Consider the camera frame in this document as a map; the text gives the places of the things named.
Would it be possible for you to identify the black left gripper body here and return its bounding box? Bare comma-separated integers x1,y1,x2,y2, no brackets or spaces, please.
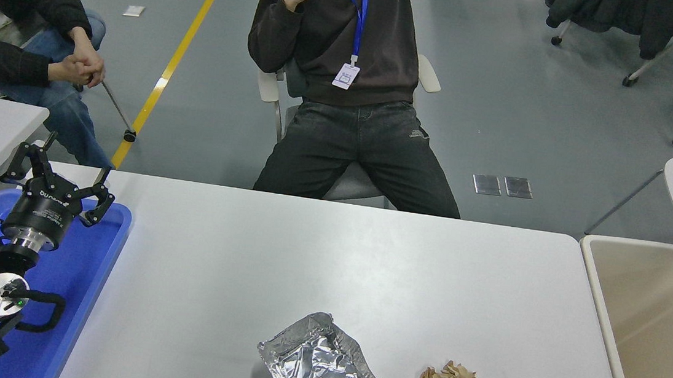
0,173,86,246

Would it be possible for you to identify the foil tray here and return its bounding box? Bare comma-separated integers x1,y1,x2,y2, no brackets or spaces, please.
255,307,408,378

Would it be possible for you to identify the person's left hand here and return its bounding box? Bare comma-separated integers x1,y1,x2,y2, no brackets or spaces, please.
65,26,110,90

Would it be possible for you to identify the blue plastic tray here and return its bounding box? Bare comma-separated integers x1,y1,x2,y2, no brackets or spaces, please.
0,186,135,378

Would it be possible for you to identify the white name badge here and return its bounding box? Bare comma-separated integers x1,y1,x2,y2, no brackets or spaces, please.
331,53,362,92

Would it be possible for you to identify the metal floor socket plate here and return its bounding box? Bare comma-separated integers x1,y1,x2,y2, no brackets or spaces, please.
472,173,503,197
503,176,534,200

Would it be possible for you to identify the white wheeled chair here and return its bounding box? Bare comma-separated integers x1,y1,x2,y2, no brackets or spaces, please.
551,17,575,49

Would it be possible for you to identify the dark jacket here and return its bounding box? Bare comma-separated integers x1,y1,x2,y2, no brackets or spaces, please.
541,0,673,63

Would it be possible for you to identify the blue lanyard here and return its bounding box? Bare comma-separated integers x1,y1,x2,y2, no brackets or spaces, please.
324,0,370,66

